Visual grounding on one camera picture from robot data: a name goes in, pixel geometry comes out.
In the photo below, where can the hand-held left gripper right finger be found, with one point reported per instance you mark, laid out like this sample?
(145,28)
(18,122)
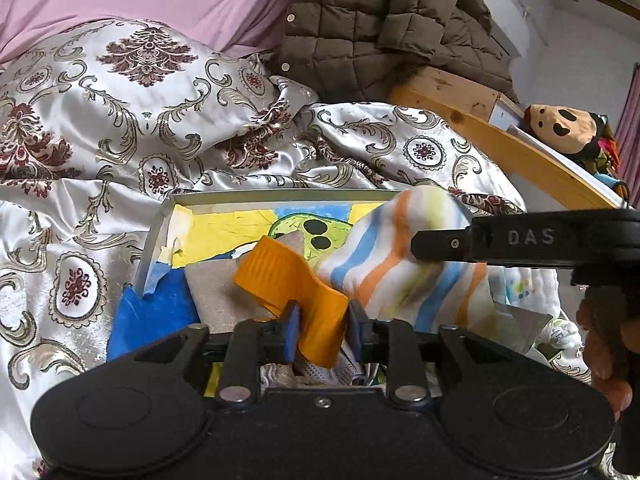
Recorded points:
(356,327)

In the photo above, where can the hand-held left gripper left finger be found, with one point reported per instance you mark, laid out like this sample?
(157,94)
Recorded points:
(292,330)

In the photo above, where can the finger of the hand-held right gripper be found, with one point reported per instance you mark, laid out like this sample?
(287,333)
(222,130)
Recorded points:
(440,245)

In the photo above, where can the striped sock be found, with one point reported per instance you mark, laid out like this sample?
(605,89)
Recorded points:
(400,280)

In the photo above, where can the small white sock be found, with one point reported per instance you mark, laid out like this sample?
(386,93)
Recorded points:
(560,332)

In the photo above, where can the grey tray with drawing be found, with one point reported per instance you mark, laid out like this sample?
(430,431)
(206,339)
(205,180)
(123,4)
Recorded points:
(220,225)

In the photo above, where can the person's right hand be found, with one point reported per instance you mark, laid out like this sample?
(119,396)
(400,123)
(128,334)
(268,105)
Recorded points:
(605,330)

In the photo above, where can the white knitted cartoon pouch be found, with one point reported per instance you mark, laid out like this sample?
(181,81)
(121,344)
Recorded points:
(320,372)

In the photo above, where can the white mattress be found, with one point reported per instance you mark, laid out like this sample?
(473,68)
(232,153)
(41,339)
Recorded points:
(560,160)

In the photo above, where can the mouse plush toy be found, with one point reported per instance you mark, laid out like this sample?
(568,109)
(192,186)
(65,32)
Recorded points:
(565,127)

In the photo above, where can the pink curtain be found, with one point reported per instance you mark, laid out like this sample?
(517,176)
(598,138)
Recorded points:
(630,145)

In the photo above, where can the wooden box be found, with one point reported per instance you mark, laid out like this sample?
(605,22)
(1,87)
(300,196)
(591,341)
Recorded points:
(450,92)

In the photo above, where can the brown puffer jacket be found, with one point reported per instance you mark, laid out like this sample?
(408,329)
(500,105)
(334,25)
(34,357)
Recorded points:
(390,20)

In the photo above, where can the white air conditioner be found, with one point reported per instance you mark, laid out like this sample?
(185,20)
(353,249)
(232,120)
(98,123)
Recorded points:
(500,0)

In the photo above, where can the floral satin blanket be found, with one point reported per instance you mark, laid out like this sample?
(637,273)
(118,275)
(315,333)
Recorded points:
(60,240)

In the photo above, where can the floral satin pillow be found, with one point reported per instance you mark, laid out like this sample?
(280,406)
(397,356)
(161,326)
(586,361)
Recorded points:
(150,100)

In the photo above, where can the wooden bed frame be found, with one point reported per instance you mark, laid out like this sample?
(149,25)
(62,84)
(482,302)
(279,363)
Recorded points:
(525,155)

